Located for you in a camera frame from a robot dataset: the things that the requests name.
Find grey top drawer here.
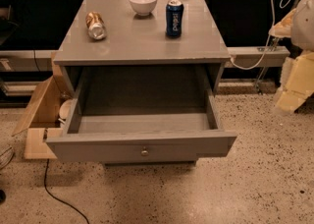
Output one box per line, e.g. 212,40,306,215
47,65,236,164

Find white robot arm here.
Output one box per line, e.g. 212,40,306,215
269,0,314,114

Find grey drawer cabinet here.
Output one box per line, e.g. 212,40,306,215
53,0,232,169

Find metal diagonal pole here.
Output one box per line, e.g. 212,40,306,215
253,0,314,95

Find blue Pepsi can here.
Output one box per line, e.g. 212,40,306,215
166,0,184,37

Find white ceramic bowl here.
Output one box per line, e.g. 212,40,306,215
129,0,158,17

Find tipped gold drink can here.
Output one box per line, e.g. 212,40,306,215
85,12,107,40

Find white dishes in box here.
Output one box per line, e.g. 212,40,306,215
58,99,72,127

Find open cardboard box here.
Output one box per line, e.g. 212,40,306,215
13,52,72,159

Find white hanging cable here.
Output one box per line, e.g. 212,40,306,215
230,0,296,71

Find black floor cable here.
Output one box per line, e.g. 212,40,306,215
43,158,90,224

